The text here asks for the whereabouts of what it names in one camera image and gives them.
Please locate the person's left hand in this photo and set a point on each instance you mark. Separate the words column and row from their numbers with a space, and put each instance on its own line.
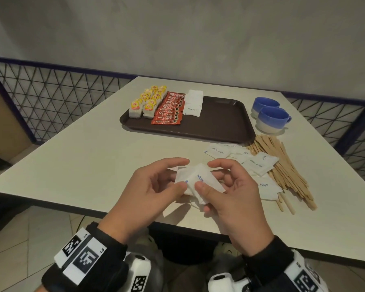
column 140, row 203

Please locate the person's right hand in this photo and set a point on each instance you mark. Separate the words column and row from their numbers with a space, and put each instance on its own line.
column 240, row 209

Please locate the pile of white sugar packets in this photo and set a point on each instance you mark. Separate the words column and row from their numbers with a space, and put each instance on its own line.
column 261, row 162

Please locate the pile of wooden stir sticks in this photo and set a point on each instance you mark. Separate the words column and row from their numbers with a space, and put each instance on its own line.
column 292, row 176

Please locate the row of tea bags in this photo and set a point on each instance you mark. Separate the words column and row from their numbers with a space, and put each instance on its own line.
column 134, row 114
column 148, row 113

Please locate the dark brown tray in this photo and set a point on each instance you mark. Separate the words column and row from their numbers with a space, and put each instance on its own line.
column 219, row 121

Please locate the row of red coffee sachets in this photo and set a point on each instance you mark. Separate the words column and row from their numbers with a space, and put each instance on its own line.
column 167, row 117

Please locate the stack of white sugar packets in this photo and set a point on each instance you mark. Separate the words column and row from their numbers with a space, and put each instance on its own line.
column 193, row 104

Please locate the person's gray sneaker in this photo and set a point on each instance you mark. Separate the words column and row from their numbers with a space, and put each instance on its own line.
column 146, row 241
column 226, row 249

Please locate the black right wrist band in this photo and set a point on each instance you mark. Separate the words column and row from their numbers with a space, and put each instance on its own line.
column 267, row 261

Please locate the black wrist band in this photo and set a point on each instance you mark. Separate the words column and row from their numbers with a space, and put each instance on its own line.
column 267, row 261
column 109, row 255

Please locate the black left wrist band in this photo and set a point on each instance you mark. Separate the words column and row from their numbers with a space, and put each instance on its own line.
column 109, row 255

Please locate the blue and white mug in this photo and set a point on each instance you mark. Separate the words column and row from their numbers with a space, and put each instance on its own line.
column 264, row 102
column 272, row 118

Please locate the light wooden cabinet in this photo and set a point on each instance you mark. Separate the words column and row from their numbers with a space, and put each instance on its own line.
column 3, row 127

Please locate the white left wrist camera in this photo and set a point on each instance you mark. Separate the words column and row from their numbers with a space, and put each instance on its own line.
column 138, row 264

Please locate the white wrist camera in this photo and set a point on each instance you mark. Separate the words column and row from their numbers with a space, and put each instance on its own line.
column 223, row 282
column 138, row 264

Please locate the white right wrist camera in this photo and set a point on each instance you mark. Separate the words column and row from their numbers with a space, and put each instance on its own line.
column 223, row 282

